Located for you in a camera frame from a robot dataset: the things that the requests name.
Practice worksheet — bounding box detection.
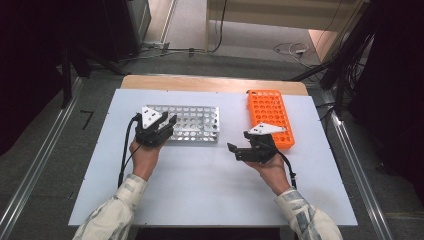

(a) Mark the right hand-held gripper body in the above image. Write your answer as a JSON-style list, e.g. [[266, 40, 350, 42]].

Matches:
[[235, 122, 288, 165]]

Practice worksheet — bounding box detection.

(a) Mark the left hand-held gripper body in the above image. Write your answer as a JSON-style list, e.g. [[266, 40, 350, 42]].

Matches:
[[134, 105, 172, 148]]

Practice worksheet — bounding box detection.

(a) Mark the silver metal test tube rack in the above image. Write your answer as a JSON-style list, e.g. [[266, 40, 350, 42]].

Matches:
[[146, 104, 221, 144]]

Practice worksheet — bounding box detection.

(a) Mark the orange plastic test tube rack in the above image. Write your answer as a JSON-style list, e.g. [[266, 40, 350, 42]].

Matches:
[[246, 88, 296, 150]]

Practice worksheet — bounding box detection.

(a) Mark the person's right hand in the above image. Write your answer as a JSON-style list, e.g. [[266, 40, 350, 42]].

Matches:
[[244, 153, 292, 197]]

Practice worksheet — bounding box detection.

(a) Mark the person's left hand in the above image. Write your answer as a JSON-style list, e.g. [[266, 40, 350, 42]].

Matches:
[[128, 138, 165, 182]]

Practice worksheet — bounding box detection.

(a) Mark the black metal stand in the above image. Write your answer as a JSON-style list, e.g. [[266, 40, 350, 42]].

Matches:
[[59, 46, 73, 110]]

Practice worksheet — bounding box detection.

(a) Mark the dark cabinet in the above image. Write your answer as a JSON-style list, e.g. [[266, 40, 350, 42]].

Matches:
[[101, 0, 152, 63]]

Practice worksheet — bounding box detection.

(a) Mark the dark curtain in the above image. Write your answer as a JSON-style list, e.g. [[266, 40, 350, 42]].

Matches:
[[348, 0, 424, 209], [0, 0, 66, 157]]

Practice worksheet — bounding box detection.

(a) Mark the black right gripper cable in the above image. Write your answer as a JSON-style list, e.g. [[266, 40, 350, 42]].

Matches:
[[276, 150, 298, 190]]

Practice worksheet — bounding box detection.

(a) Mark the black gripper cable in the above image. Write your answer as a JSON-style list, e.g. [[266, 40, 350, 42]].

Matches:
[[276, 150, 298, 190], [117, 114, 142, 188]]

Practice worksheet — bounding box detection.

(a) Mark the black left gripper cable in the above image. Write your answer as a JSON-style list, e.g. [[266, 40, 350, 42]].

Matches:
[[117, 114, 142, 188]]

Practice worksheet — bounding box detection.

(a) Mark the white floor cable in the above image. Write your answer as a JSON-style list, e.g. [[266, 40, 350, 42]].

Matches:
[[272, 42, 312, 60]]

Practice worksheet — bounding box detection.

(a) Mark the black floor cable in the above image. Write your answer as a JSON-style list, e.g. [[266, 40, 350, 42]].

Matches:
[[205, 0, 229, 54]]

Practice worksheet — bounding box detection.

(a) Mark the aluminium floor rail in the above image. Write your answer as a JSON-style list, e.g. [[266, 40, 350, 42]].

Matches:
[[0, 77, 84, 236], [320, 89, 395, 240]]

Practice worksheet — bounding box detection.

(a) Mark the black stand with cables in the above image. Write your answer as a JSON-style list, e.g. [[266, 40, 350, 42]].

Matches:
[[289, 0, 379, 116]]

